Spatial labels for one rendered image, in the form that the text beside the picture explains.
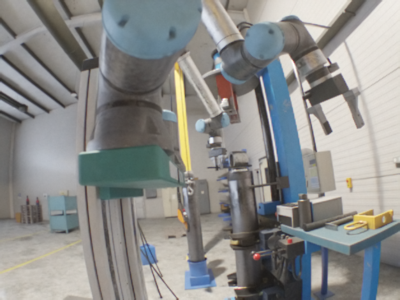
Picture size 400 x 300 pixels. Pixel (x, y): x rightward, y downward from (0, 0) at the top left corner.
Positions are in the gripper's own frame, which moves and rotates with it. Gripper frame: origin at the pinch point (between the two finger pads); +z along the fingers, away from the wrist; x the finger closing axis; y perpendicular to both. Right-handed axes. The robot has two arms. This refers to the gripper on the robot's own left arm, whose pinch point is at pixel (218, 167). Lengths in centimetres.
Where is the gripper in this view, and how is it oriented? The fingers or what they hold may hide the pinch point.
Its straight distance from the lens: 157.2
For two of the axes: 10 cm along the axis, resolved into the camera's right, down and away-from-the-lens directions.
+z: 1.0, 9.8, -1.8
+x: -7.1, 2.0, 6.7
